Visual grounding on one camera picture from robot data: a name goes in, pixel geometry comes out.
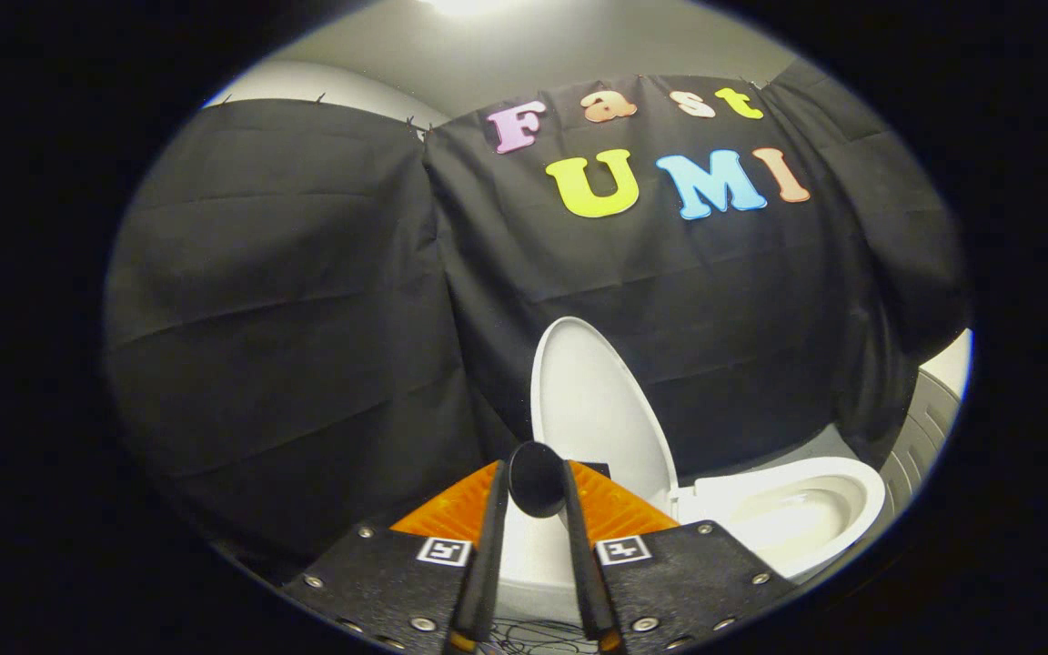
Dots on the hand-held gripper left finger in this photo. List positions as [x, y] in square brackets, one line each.
[488, 564]

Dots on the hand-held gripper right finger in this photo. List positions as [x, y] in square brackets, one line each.
[583, 564]

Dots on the black round lid knob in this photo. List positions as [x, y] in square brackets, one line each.
[538, 478]

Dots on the white toilet lid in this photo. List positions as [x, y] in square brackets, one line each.
[592, 400]

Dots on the white toilet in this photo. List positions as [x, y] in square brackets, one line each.
[806, 518]

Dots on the black backdrop cloth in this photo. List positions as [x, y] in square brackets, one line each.
[306, 318]

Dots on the white panelled door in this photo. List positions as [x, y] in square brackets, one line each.
[929, 437]

